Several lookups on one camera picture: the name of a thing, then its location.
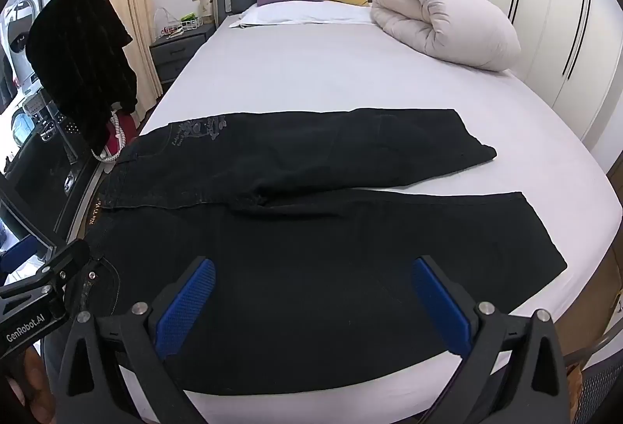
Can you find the dark grey nightstand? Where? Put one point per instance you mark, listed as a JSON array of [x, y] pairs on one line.
[[175, 51]]

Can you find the white flat pillow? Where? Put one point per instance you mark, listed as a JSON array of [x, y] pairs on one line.
[[301, 13]]

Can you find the black pants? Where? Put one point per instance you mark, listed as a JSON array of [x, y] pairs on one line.
[[316, 249]]

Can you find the black hanging garment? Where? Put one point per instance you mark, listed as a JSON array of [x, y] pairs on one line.
[[78, 59]]

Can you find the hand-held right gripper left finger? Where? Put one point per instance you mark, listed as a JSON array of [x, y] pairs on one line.
[[187, 307]]

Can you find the beige paper bag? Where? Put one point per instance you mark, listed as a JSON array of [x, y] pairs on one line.
[[207, 8]]

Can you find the white wardrobe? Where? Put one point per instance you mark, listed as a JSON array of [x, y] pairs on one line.
[[550, 5]]

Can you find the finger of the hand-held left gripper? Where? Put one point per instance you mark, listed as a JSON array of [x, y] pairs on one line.
[[68, 258], [17, 253]]

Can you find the red and white sneaker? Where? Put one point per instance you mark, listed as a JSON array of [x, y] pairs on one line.
[[119, 132]]

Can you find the white sheeted bed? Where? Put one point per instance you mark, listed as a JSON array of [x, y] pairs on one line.
[[316, 73]]

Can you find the person's left hand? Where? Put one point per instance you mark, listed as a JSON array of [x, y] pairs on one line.
[[31, 380]]

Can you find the grey mesh chair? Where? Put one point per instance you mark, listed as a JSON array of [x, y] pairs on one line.
[[603, 395]]

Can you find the black glossy furniture panel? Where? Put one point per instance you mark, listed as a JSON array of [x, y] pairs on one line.
[[44, 180]]

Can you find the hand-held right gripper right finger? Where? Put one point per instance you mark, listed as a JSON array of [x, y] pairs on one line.
[[440, 307]]

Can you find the small green item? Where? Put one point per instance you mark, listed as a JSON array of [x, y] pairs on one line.
[[191, 20]]

